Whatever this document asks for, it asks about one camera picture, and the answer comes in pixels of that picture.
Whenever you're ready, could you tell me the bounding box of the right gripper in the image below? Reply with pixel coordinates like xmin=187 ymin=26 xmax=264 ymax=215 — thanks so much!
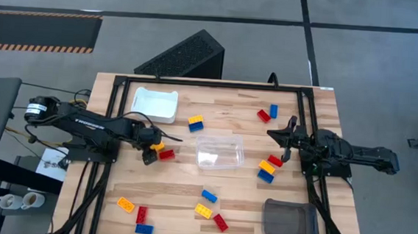
xmin=264 ymin=113 xmax=316 ymax=166

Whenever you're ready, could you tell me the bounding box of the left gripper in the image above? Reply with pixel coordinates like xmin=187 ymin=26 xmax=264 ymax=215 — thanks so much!
xmin=133 ymin=124 xmax=185 ymax=169

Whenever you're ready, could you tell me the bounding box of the red toy brick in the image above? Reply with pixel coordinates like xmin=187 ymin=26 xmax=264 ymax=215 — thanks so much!
xmin=135 ymin=205 xmax=149 ymax=225
xmin=158 ymin=148 xmax=177 ymax=163
xmin=267 ymin=155 xmax=285 ymax=169
xmin=256 ymin=109 xmax=273 ymax=124
xmin=211 ymin=213 xmax=231 ymax=233

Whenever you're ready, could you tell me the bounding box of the orange toy brick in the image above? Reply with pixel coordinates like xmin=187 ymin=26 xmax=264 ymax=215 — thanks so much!
xmin=116 ymin=196 xmax=137 ymax=214

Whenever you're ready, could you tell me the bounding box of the white plastic bin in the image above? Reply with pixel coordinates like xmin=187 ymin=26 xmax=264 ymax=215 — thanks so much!
xmin=130 ymin=86 xmax=180 ymax=125

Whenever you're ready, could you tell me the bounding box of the clear plastic bin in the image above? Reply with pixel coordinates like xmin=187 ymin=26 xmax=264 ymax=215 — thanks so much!
xmin=194 ymin=131 xmax=247 ymax=173

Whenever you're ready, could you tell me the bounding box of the smoky grey plastic bin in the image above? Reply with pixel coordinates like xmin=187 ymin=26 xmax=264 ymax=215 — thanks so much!
xmin=260 ymin=197 xmax=322 ymax=234

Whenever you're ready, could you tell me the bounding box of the black perforated computer case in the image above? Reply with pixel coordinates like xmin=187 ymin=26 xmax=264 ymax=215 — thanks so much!
xmin=133 ymin=24 xmax=227 ymax=81

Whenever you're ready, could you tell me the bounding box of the printed white paper sheet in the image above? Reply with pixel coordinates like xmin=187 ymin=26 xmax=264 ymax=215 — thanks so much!
xmin=35 ymin=145 xmax=71 ymax=182

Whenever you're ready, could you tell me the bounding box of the white cup with brown drink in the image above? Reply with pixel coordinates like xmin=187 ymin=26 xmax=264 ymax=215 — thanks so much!
xmin=21 ymin=191 xmax=46 ymax=212

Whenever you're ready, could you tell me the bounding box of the empty white cup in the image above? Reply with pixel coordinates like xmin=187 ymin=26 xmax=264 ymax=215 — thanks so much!
xmin=0 ymin=192 xmax=24 ymax=211

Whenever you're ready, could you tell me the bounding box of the black hazard-striped floor mat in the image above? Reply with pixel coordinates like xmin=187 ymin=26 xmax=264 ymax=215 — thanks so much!
xmin=0 ymin=8 xmax=104 ymax=58

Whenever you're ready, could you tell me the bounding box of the black cable loop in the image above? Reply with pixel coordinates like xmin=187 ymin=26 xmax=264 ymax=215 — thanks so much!
xmin=267 ymin=72 xmax=281 ymax=89

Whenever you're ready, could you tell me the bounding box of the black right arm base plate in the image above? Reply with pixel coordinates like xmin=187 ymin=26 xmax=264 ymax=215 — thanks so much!
xmin=298 ymin=145 xmax=355 ymax=180

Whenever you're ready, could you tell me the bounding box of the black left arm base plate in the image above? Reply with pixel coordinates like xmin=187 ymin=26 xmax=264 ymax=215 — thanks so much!
xmin=65 ymin=135 xmax=121 ymax=165

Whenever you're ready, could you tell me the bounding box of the black aluminium table frame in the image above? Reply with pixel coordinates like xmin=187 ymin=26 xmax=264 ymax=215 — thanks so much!
xmin=41 ymin=68 xmax=380 ymax=234

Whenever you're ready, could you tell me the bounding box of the black cart frame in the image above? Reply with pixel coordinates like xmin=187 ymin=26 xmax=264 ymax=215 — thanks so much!
xmin=0 ymin=155 xmax=65 ymax=234

